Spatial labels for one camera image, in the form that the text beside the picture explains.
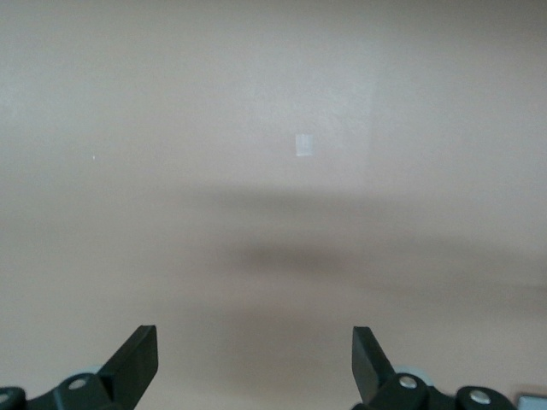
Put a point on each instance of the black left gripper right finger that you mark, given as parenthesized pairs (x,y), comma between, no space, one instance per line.
(380,384)

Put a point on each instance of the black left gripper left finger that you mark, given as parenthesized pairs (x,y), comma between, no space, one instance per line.
(128,371)

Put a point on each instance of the small tape mark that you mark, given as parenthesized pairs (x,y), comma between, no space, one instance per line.
(304,145)

